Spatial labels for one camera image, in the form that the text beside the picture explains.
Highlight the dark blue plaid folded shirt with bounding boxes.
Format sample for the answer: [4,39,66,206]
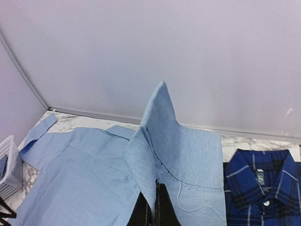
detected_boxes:
[223,149,301,226]

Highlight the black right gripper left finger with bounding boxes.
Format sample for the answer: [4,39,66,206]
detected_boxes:
[127,192,151,226]

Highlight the aluminium back table rail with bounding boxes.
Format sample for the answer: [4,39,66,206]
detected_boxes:
[48,107,301,144]

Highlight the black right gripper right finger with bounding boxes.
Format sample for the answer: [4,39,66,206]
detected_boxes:
[155,182,181,226]

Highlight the left aluminium corner post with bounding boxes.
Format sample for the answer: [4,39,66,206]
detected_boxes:
[0,26,53,111]

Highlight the light blue long sleeve shirt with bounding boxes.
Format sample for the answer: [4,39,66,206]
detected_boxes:
[10,82,226,226]

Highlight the blue checked shirt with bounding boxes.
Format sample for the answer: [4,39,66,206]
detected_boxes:
[0,155,8,180]

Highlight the white plastic basket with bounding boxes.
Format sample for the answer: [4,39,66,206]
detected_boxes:
[0,135,23,199]

